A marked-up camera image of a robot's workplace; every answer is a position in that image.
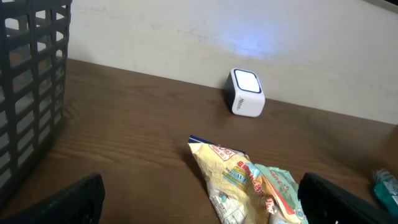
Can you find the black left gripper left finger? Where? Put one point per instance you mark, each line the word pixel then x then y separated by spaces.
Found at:
pixel 81 202

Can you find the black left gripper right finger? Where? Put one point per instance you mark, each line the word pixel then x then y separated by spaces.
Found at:
pixel 325 202

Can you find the blue mouthwash bottle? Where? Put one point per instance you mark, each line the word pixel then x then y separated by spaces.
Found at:
pixel 385 190

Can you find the yellow snack bag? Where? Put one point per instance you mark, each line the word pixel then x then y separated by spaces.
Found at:
pixel 238 190

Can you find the teal wet wipes pack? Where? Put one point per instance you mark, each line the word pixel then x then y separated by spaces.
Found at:
pixel 286 187

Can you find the white barcode scanner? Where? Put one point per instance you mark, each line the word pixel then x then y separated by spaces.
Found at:
pixel 243 93

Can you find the grey plastic shopping basket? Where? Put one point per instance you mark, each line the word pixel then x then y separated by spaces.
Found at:
pixel 34 52

